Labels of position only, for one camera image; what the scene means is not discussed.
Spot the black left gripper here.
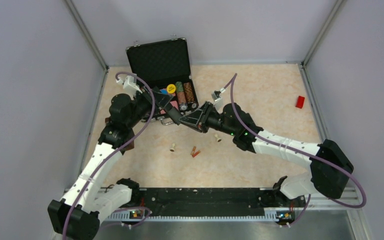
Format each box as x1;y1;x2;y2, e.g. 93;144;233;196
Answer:
126;84;174;128

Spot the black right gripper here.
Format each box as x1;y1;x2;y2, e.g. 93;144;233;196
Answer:
180;101;237;136

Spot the orange battery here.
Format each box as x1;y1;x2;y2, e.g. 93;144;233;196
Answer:
190;146;197;156

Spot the black remote with buttons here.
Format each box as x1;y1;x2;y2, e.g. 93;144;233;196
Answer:
162;102;183;125

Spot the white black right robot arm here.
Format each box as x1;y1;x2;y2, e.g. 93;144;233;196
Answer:
179;102;354;206

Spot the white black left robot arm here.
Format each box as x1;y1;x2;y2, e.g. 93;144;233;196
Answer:
47;88;173;240

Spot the yellow poker chip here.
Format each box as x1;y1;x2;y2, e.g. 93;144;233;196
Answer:
166;84;177;94

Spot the cream chess pawn right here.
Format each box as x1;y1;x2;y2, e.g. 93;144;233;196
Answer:
214;134;222;143

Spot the cream chess pawn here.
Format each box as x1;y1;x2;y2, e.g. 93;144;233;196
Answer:
214;134;222;143
169;143;176;152

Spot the black poker chip case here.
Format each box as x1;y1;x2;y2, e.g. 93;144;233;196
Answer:
125;37;200;115

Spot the cream chess pawn left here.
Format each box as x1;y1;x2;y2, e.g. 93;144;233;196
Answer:
169;143;176;152

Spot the red toy brick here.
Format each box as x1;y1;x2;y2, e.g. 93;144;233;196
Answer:
295;95;306;109

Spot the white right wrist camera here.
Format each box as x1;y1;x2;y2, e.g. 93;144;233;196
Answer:
211;90;223;104

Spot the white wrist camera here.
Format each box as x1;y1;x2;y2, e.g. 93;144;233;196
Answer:
122;75;143;96
211;90;223;104

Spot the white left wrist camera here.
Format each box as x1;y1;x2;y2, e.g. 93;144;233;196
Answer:
122;75;143;96

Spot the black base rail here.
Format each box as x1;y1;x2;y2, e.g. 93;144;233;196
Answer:
112;187;299;226

